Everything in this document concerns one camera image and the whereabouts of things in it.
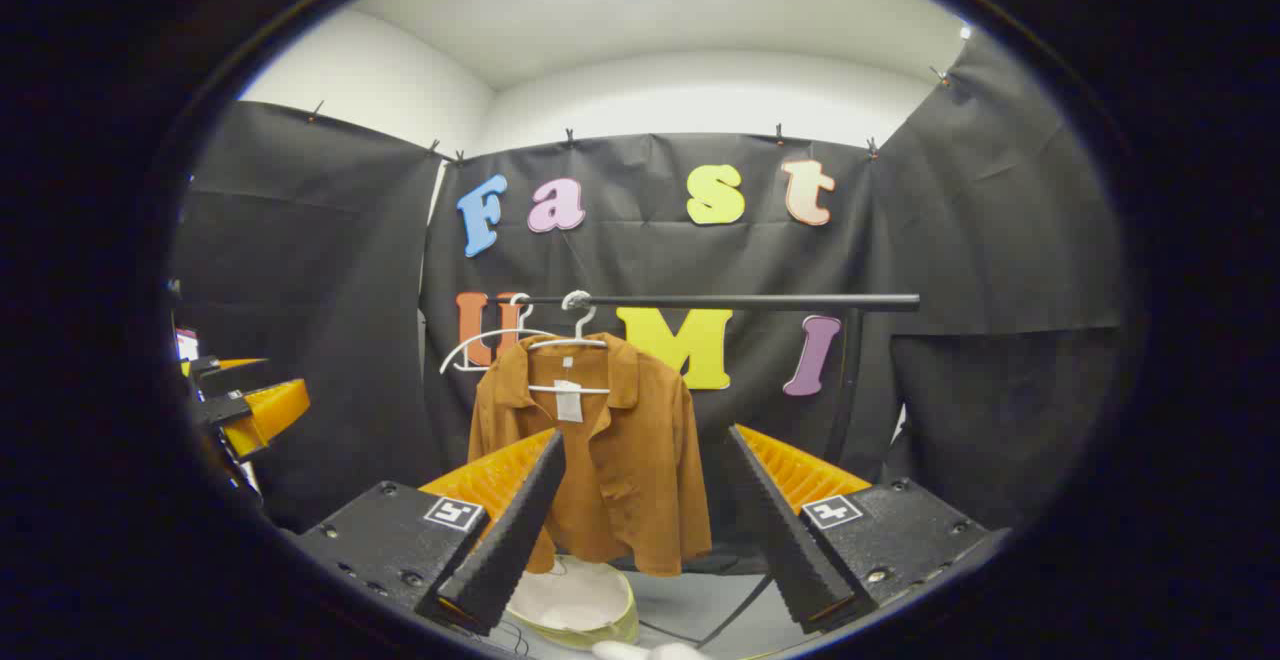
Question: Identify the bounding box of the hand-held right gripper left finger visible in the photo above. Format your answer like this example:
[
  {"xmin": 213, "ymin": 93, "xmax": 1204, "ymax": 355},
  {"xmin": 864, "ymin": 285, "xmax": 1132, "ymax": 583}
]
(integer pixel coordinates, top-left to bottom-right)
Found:
[{"xmin": 292, "ymin": 427, "xmax": 567, "ymax": 638}]

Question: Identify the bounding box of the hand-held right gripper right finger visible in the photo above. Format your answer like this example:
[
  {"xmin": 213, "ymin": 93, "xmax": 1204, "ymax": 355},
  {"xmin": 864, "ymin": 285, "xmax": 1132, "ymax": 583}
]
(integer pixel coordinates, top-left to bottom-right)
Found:
[{"xmin": 724, "ymin": 424, "xmax": 1006, "ymax": 636}]

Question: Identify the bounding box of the white round laundry hamper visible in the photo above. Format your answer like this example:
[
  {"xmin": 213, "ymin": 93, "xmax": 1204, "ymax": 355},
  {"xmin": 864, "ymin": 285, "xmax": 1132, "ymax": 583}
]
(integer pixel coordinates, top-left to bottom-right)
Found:
[{"xmin": 505, "ymin": 555, "xmax": 641, "ymax": 651}]

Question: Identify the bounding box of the brown shirt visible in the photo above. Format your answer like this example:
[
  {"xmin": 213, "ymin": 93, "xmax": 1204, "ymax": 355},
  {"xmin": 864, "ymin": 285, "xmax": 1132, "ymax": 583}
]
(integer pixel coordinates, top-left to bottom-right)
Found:
[{"xmin": 468, "ymin": 332, "xmax": 713, "ymax": 578}]

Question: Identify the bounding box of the white hanger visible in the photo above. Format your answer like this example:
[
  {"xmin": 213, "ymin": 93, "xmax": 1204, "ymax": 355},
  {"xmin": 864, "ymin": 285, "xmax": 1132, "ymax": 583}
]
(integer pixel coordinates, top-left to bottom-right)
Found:
[
  {"xmin": 440, "ymin": 292, "xmax": 561, "ymax": 376},
  {"xmin": 525, "ymin": 305, "xmax": 611, "ymax": 397}
]

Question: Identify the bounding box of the white rounded object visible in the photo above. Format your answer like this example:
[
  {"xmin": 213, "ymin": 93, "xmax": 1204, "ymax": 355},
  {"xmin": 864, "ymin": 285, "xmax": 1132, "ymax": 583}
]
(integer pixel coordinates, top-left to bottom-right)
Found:
[{"xmin": 592, "ymin": 640, "xmax": 711, "ymax": 660}]

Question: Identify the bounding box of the black backdrop cloth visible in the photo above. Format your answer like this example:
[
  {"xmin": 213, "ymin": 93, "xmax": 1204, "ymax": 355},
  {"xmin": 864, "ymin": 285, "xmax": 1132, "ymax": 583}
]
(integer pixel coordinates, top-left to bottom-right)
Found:
[{"xmin": 170, "ymin": 35, "xmax": 1131, "ymax": 581}]

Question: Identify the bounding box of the black clothes rail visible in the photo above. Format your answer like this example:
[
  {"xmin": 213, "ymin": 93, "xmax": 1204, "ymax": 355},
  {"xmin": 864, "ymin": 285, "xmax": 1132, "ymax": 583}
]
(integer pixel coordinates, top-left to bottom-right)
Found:
[{"xmin": 515, "ymin": 292, "xmax": 921, "ymax": 466}]

